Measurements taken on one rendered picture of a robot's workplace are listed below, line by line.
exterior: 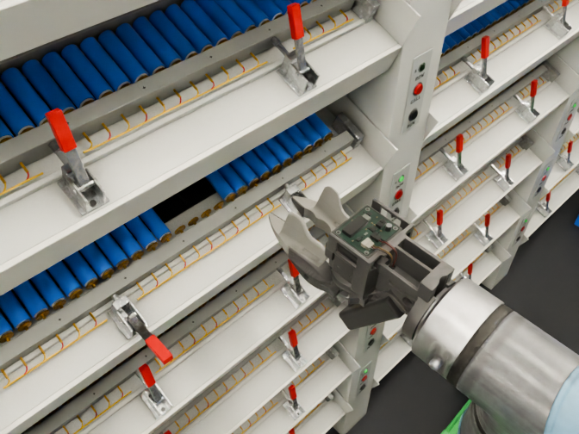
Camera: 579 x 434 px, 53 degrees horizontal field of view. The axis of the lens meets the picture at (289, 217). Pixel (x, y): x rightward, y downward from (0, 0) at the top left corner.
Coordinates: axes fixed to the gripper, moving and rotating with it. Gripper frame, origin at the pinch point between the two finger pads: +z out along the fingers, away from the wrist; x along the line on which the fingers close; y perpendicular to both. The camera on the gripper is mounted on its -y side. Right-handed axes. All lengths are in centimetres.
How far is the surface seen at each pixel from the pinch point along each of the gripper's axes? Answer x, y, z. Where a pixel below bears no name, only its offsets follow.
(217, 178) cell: -0.1, -3.2, 13.2
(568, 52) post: -93, -20, 4
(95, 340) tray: 23.7, -7.8, 6.7
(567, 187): -137, -89, -1
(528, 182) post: -93, -58, 0
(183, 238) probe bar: 8.9, -4.3, 9.0
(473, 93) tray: -48.2, -8.4, 3.6
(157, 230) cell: 10.6, -3.9, 12.0
